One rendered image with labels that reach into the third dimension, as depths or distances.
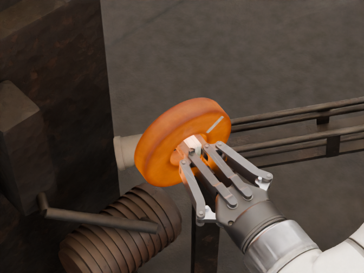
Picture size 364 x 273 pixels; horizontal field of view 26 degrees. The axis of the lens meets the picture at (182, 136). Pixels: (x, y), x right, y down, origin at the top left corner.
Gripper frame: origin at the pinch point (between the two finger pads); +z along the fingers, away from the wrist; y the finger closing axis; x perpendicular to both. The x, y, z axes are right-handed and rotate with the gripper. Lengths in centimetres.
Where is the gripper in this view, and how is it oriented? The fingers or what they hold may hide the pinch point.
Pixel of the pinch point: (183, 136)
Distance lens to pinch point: 115.5
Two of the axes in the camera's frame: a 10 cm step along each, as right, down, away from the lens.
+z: -5.5, -6.7, 5.0
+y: 8.4, -4.2, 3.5
